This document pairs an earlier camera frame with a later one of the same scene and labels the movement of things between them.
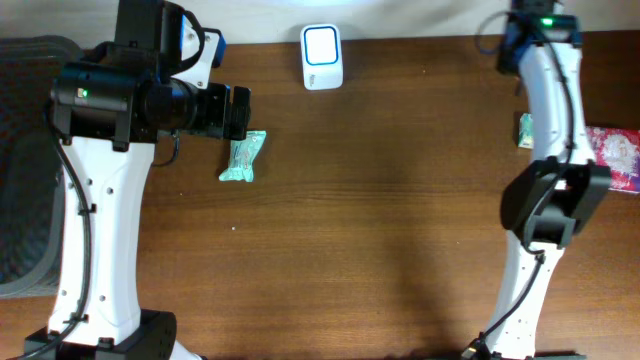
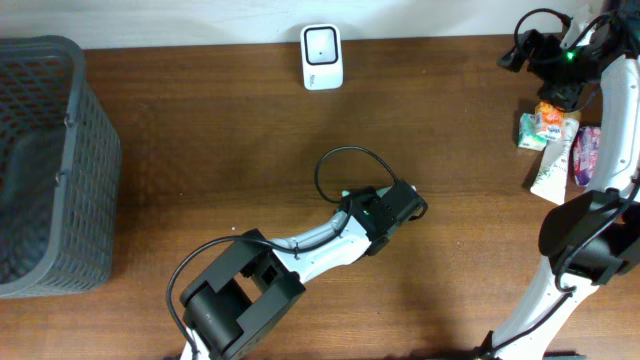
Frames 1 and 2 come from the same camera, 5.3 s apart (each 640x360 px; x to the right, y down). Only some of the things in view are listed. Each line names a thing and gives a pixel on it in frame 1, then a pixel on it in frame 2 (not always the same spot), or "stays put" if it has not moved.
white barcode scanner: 322,56 stays put
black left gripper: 215,119 to 366,192
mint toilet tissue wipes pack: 243,153 to 380,192
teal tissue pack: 525,136 stays put
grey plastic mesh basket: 32,177 stays put
